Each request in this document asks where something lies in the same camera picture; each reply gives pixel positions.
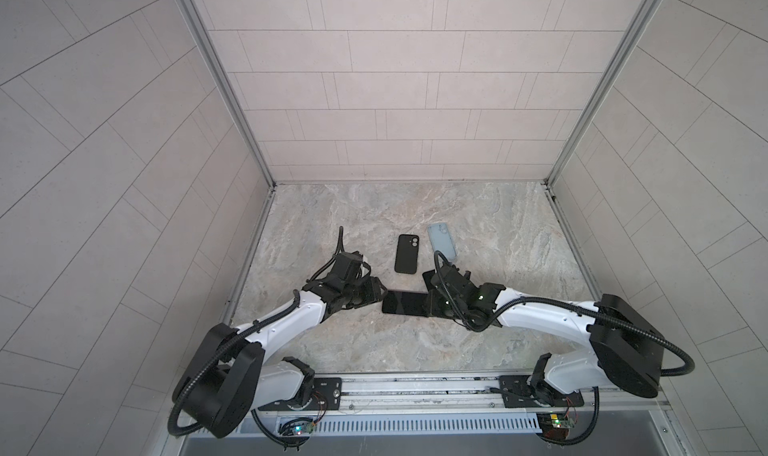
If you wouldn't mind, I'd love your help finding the right black corrugated cable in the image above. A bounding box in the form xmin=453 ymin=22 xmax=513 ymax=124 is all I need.
xmin=433 ymin=250 xmax=697 ymax=378

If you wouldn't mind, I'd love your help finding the light blue phone case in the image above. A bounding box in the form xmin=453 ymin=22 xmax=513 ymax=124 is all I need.
xmin=427 ymin=222 xmax=457 ymax=262

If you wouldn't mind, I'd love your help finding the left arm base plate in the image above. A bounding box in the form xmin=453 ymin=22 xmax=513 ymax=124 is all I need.
xmin=258 ymin=377 xmax=342 ymax=412

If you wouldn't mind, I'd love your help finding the right green circuit board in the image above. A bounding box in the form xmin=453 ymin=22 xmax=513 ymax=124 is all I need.
xmin=536 ymin=412 xmax=578 ymax=441

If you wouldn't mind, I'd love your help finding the aluminium mounting rail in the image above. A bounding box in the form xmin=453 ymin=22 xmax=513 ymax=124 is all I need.
xmin=167 ymin=368 xmax=673 ymax=421

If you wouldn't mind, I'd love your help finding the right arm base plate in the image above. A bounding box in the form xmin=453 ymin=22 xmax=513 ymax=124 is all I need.
xmin=499 ymin=375 xmax=584 ymax=409

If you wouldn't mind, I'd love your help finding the black phone case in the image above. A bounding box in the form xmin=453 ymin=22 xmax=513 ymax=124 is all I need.
xmin=394 ymin=234 xmax=420 ymax=274

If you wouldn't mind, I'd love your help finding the green circuit board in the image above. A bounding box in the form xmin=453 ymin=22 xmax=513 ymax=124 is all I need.
xmin=536 ymin=412 xmax=578 ymax=441
xmin=278 ymin=417 xmax=317 ymax=438

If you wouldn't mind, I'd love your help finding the left green circuit board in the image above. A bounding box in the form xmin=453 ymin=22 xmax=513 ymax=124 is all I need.
xmin=278 ymin=417 xmax=317 ymax=438

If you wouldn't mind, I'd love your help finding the middle black phone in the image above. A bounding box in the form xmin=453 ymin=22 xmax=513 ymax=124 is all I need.
xmin=422 ymin=270 xmax=436 ymax=292

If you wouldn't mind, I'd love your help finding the purple phone black screen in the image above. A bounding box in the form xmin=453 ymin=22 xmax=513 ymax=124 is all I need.
xmin=381 ymin=290 xmax=431 ymax=317

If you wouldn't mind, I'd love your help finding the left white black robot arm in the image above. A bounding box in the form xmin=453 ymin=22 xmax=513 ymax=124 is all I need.
xmin=167 ymin=251 xmax=387 ymax=438

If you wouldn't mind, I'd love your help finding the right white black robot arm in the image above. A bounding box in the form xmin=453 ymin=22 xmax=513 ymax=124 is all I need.
xmin=423 ymin=265 xmax=663 ymax=406

